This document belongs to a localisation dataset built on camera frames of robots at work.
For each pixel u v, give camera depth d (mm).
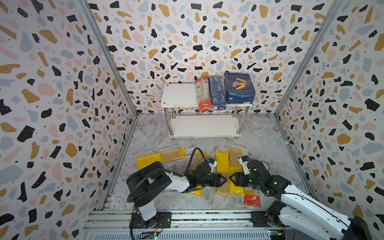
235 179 725
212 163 811
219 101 761
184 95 833
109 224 741
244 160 744
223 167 901
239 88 784
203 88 829
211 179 759
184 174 616
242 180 706
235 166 900
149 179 514
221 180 780
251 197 784
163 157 952
